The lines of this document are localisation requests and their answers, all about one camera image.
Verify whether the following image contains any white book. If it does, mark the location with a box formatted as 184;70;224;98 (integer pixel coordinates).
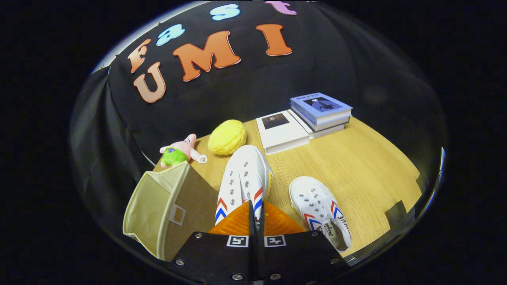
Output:
255;112;311;155

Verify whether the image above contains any white canvas shoe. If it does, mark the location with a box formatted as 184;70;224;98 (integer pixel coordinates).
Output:
288;176;353;253
215;144;273;232

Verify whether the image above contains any yellow round plush toy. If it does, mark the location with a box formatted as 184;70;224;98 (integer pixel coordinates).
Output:
208;120;247;156

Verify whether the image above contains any pink starfish plush toy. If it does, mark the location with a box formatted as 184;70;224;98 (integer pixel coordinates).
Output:
159;134;208;169

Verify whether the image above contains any black tape patch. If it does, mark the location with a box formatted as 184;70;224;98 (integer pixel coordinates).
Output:
386;200;409;228

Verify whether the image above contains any blue book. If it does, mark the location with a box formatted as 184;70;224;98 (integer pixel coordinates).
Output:
290;92;353;126

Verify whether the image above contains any beige fabric storage box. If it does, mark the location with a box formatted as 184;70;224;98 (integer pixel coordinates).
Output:
123;161;221;262

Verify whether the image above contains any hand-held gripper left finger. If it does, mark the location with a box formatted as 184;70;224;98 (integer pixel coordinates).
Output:
170;200;258;284

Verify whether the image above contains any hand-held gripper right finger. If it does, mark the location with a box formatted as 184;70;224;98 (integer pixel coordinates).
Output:
257;200;352;285

